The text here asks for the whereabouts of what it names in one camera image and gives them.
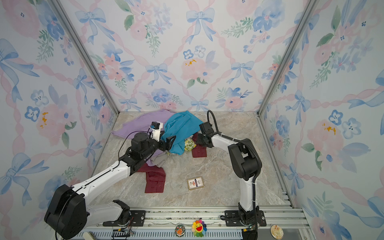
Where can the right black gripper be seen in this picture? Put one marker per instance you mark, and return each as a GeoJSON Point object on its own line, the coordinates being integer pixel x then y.
{"type": "Point", "coordinates": [199, 139]}

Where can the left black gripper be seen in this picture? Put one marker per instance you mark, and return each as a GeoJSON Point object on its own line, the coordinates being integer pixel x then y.
{"type": "Point", "coordinates": [168, 145]}

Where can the maroon cloth garment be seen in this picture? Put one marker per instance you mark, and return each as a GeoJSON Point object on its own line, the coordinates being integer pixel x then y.
{"type": "Point", "coordinates": [156, 177]}

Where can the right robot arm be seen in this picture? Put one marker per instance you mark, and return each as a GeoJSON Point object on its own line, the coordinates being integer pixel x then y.
{"type": "Point", "coordinates": [246, 164]}

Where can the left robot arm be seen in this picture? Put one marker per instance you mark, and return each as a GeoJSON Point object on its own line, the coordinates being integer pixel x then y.
{"type": "Point", "coordinates": [70, 210]}

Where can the lemon print cloth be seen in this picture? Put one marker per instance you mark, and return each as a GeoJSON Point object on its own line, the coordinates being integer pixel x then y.
{"type": "Point", "coordinates": [189, 144]}

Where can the teal cloth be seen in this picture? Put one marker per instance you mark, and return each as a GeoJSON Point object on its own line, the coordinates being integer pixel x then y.
{"type": "Point", "coordinates": [181, 125]}

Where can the grey cloth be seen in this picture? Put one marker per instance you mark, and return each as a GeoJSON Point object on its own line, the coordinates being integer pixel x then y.
{"type": "Point", "coordinates": [160, 159]}

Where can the purple cloth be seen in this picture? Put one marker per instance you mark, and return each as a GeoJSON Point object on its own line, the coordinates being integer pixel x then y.
{"type": "Point", "coordinates": [142, 123]}

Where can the small framed picture card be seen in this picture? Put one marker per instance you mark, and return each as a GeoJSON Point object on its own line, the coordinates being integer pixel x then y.
{"type": "Point", "coordinates": [195, 183]}

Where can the rainbow smiling flower toy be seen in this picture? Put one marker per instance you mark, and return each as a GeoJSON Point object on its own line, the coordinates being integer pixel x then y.
{"type": "Point", "coordinates": [199, 228]}

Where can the oval orange badge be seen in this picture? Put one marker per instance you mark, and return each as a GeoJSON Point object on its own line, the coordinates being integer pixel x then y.
{"type": "Point", "coordinates": [180, 230]}

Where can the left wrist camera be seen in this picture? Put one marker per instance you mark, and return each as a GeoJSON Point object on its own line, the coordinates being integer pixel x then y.
{"type": "Point", "coordinates": [156, 128]}

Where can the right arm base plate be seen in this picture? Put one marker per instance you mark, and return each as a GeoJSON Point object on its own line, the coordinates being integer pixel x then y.
{"type": "Point", "coordinates": [244, 219]}

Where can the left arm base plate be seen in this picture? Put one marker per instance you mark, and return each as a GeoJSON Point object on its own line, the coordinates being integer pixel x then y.
{"type": "Point", "coordinates": [134, 218]}

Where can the aluminium rail frame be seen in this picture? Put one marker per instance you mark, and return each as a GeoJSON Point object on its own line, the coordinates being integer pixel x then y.
{"type": "Point", "coordinates": [160, 224]}

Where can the white object at rail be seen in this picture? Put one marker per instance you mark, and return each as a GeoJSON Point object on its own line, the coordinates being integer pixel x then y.
{"type": "Point", "coordinates": [88, 236]}

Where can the left corner aluminium post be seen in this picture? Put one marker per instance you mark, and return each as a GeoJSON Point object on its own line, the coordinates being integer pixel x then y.
{"type": "Point", "coordinates": [85, 57]}

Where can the corner aluminium post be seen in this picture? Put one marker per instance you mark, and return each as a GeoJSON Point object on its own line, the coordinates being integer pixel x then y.
{"type": "Point", "coordinates": [303, 22]}
{"type": "Point", "coordinates": [85, 57]}

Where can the right corner aluminium post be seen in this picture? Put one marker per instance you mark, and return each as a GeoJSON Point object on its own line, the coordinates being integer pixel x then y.
{"type": "Point", "coordinates": [303, 22]}

